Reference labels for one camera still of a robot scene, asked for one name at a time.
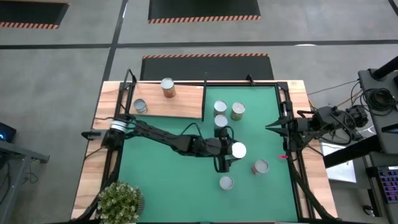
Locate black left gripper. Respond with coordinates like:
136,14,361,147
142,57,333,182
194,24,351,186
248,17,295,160
198,126,243,174

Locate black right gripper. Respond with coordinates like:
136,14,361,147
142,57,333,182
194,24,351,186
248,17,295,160
266,100,304,152

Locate cream Peaches tin can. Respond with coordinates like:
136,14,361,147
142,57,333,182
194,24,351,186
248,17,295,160
231,142,248,159

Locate salmon-sided tin can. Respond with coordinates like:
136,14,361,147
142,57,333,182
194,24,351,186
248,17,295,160
251,159,271,175

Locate carrot-print tin can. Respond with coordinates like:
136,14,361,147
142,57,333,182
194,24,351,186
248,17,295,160
219,174,235,191

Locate teal Cherries tin can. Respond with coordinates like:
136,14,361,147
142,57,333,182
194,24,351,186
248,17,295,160
214,114,229,129

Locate green Oranges tin can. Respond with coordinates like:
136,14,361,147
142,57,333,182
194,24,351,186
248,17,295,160
230,101,246,121

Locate white mixed fruit tin can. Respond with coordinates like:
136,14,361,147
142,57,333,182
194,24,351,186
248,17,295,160
213,100,228,118

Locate red Pineapple tin can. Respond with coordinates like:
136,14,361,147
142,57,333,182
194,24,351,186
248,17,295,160
160,77,177,99

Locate short teal Oranges tin can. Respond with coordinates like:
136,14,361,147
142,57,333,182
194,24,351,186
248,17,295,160
133,98,148,114

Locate wooden shelf board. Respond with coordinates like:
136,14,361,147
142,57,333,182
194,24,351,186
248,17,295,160
129,82,205,119

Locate green table mat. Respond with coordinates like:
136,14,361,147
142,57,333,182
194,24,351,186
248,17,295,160
118,85,299,223

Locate black metal beam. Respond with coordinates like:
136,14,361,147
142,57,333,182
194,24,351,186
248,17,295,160
323,134,385,169

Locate black striped-edge floor mat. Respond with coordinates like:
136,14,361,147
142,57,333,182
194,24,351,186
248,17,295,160
140,52,275,82
0,0,70,30
147,0,262,25

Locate grey equipment cart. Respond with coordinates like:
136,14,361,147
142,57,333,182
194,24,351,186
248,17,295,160
357,67,398,156

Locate black cart pole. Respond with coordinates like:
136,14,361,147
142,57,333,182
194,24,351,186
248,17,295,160
371,55,398,81

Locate backlit keyboard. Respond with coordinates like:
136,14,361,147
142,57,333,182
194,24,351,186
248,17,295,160
377,167,398,205

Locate potted green plant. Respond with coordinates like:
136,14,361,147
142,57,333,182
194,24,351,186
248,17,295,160
97,181,146,224

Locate grey desk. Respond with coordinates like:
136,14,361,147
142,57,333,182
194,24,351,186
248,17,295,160
0,139,51,224

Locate black device blue light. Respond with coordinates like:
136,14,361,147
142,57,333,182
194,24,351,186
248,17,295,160
0,121,17,143

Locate black left camera cable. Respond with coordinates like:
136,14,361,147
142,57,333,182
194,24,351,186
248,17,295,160
178,122,236,144

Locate black metal shelf frame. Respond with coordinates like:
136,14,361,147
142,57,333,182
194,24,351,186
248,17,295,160
119,68,208,123

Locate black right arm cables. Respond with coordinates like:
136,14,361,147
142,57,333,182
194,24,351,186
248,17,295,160
329,105,369,144

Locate yellow cable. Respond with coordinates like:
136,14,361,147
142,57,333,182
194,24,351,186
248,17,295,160
328,90,364,113

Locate coiled black cable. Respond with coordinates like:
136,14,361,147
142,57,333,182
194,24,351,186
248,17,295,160
359,88,398,118

